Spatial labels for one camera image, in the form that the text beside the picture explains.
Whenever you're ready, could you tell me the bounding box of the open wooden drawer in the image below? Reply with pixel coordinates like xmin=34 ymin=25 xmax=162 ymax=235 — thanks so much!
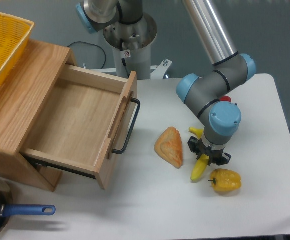
xmin=20 ymin=65 xmax=139 ymax=189

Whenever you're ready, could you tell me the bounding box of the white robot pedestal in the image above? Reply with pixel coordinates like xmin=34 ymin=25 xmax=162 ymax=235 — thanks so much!
xmin=103 ymin=13 xmax=172 ymax=80

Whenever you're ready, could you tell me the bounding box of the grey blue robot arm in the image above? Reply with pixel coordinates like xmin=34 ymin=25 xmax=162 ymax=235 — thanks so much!
xmin=75 ymin=0 xmax=256 ymax=166

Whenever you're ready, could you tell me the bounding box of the wooden drawer cabinet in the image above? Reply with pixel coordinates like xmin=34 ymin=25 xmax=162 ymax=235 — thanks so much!
xmin=0 ymin=39 xmax=76 ymax=192

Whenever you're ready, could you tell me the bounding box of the black metal drawer handle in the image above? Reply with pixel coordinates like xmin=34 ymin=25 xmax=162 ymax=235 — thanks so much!
xmin=111 ymin=97 xmax=141 ymax=155

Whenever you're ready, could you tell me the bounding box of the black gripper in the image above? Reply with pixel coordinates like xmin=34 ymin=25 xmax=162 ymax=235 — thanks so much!
xmin=187 ymin=136 xmax=231 ymax=166

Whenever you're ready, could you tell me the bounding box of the red toy bell pepper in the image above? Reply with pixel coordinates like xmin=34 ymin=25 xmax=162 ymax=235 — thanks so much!
xmin=219 ymin=95 xmax=237 ymax=106

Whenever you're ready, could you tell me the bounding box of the black floor cable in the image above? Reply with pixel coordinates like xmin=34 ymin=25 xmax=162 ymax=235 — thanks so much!
xmin=66 ymin=41 xmax=107 ymax=69

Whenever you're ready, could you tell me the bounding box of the yellow toy banana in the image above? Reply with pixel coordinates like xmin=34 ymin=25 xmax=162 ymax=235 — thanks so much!
xmin=188 ymin=127 xmax=209 ymax=183

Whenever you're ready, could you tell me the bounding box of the frying pan blue handle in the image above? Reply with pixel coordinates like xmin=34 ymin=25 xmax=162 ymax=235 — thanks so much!
xmin=0 ymin=179 xmax=56 ymax=232

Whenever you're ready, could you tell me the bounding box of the yellow plastic basket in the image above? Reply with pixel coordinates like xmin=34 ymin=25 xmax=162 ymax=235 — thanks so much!
xmin=0 ymin=12 xmax=35 ymax=87

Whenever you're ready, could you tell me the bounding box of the yellow toy bell pepper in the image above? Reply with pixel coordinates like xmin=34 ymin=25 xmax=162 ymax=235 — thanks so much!
xmin=208 ymin=168 xmax=242 ymax=193

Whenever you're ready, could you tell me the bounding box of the toy croissant bread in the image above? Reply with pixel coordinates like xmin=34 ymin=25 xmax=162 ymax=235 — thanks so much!
xmin=154 ymin=127 xmax=183 ymax=169

